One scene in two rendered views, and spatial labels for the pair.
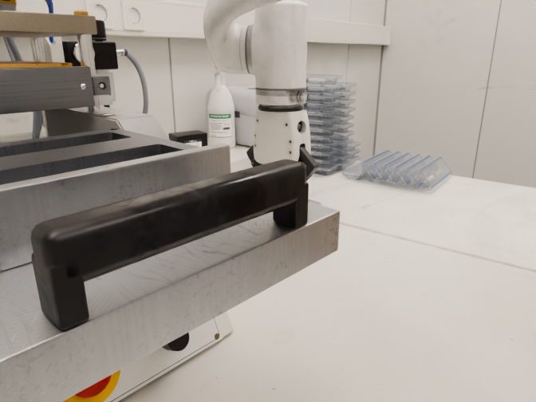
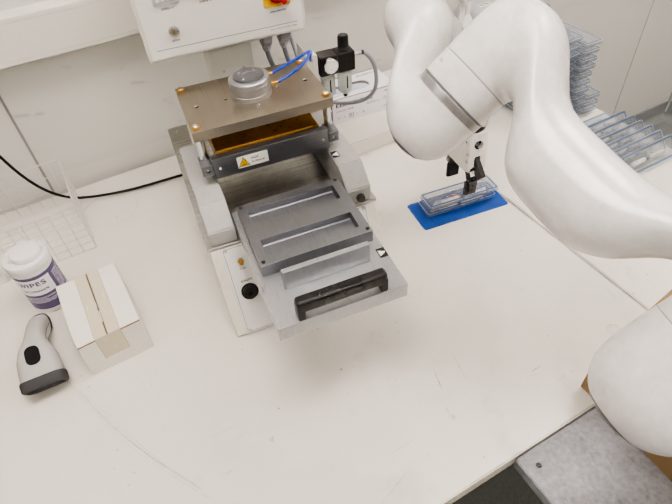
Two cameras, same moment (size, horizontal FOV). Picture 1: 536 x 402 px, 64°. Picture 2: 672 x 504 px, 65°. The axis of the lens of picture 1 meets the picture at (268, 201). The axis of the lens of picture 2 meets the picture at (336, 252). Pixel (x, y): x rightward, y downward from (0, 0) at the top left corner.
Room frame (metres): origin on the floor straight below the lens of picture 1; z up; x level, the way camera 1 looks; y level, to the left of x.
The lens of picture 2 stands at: (-0.26, -0.21, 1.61)
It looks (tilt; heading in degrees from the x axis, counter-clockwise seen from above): 46 degrees down; 28
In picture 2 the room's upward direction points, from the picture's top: 5 degrees counter-clockwise
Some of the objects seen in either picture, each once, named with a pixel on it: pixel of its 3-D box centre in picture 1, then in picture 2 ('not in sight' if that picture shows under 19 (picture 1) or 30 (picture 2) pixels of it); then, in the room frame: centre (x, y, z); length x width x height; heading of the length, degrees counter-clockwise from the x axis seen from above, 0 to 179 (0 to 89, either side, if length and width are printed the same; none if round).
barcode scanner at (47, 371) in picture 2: not in sight; (36, 347); (0.00, 0.61, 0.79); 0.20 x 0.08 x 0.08; 54
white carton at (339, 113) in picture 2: not in sight; (350, 96); (1.00, 0.38, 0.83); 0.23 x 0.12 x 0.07; 139
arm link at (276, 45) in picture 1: (278, 45); not in sight; (0.74, -0.02, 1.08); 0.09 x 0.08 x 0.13; 81
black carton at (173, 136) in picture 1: (188, 145); not in sight; (1.17, 0.22, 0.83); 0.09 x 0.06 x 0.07; 124
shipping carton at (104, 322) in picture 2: not in sight; (104, 316); (0.11, 0.53, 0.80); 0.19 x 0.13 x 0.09; 54
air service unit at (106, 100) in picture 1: (89, 67); (335, 69); (0.75, 0.30, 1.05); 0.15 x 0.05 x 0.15; 137
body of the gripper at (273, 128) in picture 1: (280, 134); (466, 140); (0.74, -0.02, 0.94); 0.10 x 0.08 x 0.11; 46
